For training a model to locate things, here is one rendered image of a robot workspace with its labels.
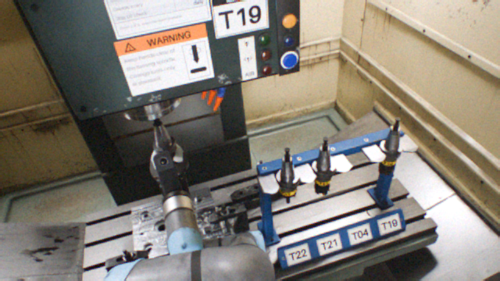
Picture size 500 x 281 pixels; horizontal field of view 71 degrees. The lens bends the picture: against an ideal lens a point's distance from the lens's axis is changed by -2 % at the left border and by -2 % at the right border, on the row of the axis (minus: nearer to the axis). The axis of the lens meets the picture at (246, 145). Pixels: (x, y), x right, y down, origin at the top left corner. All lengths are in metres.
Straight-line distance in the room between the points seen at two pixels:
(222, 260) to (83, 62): 0.39
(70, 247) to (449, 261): 1.54
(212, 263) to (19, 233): 1.46
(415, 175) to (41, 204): 1.86
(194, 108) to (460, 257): 1.13
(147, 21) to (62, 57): 0.15
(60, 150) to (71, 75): 1.44
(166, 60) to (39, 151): 1.53
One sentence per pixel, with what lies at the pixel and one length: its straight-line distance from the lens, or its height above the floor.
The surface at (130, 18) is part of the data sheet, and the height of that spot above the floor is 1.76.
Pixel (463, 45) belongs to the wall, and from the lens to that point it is 1.38.
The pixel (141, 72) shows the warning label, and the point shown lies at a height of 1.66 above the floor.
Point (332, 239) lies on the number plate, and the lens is 1.22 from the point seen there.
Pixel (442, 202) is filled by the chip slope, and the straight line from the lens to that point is 1.57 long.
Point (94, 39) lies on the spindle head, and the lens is 0.64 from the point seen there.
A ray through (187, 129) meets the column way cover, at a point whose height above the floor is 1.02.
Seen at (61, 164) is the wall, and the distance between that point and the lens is 2.16.
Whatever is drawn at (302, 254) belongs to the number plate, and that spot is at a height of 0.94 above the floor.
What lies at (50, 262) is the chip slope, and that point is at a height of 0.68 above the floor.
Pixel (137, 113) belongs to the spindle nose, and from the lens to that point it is 0.87.
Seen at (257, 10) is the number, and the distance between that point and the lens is 0.66.
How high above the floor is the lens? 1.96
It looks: 41 degrees down
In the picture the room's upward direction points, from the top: 7 degrees counter-clockwise
